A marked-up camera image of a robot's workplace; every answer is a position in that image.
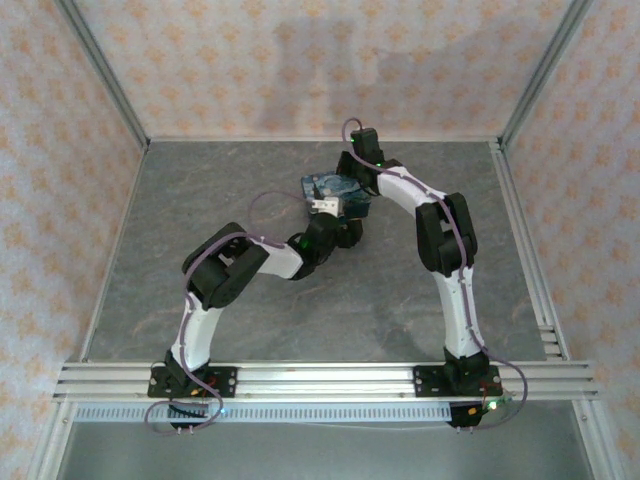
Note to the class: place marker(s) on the starry night painted box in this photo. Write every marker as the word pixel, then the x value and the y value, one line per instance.
pixel 330 187

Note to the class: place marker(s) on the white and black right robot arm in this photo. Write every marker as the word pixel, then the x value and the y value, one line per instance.
pixel 460 310

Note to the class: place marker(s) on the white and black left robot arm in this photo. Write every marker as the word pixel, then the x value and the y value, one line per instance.
pixel 197 330

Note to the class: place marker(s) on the thin aluminium side strip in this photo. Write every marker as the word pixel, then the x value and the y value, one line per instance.
pixel 121 225

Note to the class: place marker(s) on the grey metal sheet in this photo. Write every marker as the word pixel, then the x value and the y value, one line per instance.
pixel 325 455

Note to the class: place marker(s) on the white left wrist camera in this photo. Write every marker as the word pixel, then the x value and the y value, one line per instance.
pixel 324 205

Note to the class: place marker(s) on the thin aluminium wall strip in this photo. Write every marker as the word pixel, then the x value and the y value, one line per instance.
pixel 225 138

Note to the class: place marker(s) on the wide aluminium mounting rail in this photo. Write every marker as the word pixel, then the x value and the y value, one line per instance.
pixel 325 382

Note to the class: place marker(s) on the triple aluminium side rail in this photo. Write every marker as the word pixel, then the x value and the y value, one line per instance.
pixel 520 225

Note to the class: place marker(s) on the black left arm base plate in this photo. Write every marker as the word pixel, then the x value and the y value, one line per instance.
pixel 225 382

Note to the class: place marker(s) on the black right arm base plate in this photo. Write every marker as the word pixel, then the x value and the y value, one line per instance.
pixel 425 382

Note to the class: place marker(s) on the aluminium frame post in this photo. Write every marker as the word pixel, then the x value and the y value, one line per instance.
pixel 105 75
pixel 545 75

